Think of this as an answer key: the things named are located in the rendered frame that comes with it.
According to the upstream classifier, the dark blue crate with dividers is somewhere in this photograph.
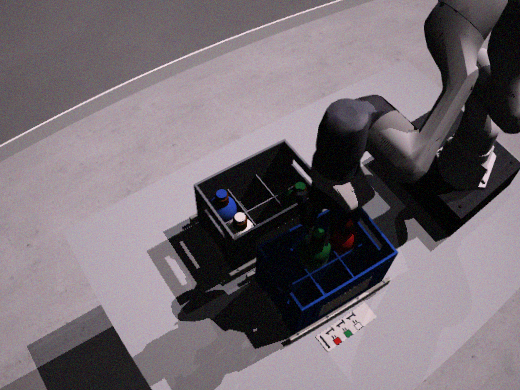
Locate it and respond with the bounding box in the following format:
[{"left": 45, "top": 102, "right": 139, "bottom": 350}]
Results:
[{"left": 255, "top": 208, "right": 398, "bottom": 335}]

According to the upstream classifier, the black divided crate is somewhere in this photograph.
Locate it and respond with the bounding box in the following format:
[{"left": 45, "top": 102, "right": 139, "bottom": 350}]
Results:
[{"left": 194, "top": 139, "right": 311, "bottom": 270}]

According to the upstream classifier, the blue bottle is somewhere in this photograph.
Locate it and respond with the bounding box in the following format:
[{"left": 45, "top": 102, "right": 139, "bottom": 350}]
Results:
[{"left": 210, "top": 189, "right": 237, "bottom": 223}]

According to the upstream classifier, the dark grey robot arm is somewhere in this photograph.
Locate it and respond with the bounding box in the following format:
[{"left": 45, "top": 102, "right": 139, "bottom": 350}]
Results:
[{"left": 310, "top": 0, "right": 520, "bottom": 213}]

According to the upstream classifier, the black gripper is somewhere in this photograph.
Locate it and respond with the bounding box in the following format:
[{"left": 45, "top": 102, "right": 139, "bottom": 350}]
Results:
[{"left": 295, "top": 182, "right": 357, "bottom": 247}]

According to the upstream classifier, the white paper pick list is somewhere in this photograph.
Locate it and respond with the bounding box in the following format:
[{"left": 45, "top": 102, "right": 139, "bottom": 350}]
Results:
[{"left": 315, "top": 302, "right": 377, "bottom": 352}]

